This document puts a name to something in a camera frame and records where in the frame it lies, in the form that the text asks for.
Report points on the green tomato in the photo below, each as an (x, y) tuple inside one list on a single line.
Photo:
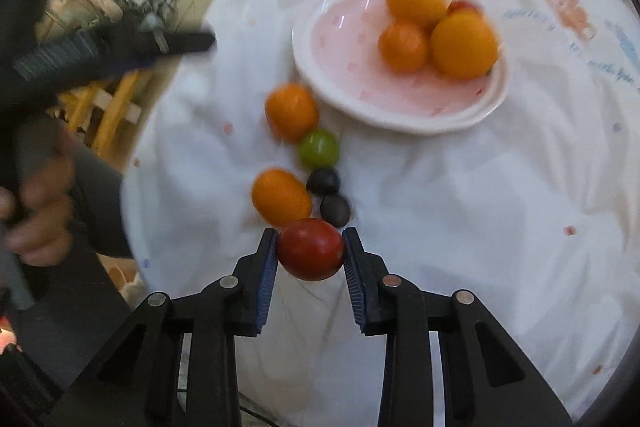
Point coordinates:
[(319, 148)]

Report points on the dark purple grape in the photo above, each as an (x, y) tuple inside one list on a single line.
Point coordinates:
[(335, 209), (323, 181)]

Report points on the large orange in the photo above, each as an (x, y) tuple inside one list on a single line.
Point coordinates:
[(462, 47), (417, 2)]

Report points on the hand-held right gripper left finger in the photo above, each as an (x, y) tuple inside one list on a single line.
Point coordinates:
[(267, 282)]

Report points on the yellow wooden rack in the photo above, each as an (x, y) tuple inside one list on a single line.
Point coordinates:
[(115, 107)]

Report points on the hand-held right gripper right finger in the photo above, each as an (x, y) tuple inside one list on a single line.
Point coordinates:
[(354, 282)]

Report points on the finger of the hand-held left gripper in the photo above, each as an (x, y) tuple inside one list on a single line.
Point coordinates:
[(175, 42)]

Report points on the red cherry tomato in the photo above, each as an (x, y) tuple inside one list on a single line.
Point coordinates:
[(311, 249), (462, 4)]

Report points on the small tangerine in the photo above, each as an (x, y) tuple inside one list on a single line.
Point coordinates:
[(280, 198), (291, 111), (403, 48)]

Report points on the pink strawberry print plate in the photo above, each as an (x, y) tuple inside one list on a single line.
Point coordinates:
[(390, 77)]

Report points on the white animal print blanket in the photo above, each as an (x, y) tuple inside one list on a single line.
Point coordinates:
[(475, 217)]

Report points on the person's left forearm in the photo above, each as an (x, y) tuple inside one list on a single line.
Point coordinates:
[(100, 207)]

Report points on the person's left hand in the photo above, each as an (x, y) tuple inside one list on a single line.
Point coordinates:
[(45, 217)]

